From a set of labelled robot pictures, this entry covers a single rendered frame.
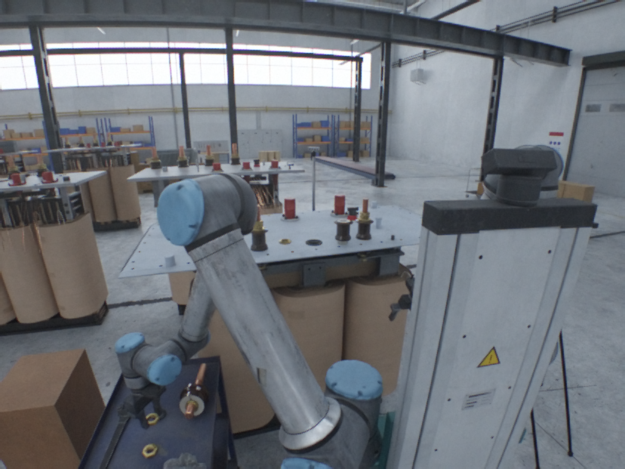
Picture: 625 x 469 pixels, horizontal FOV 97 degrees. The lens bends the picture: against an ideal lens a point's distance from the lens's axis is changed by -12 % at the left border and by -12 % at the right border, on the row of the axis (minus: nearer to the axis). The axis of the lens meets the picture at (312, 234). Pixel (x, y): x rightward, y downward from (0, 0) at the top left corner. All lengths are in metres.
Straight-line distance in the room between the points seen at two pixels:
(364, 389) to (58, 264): 3.13
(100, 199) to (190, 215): 6.70
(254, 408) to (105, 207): 5.89
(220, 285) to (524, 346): 0.64
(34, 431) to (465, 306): 1.64
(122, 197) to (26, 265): 3.72
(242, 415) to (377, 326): 0.95
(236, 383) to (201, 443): 0.64
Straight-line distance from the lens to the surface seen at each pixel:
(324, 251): 1.44
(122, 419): 1.47
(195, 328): 1.01
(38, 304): 3.86
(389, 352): 2.11
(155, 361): 1.02
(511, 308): 0.70
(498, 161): 0.59
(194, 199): 0.58
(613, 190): 15.06
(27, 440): 1.80
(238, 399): 1.98
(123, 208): 7.17
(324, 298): 1.68
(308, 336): 1.78
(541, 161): 0.65
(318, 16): 10.18
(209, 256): 0.60
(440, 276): 0.56
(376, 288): 1.79
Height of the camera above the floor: 1.90
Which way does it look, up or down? 19 degrees down
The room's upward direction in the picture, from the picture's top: straight up
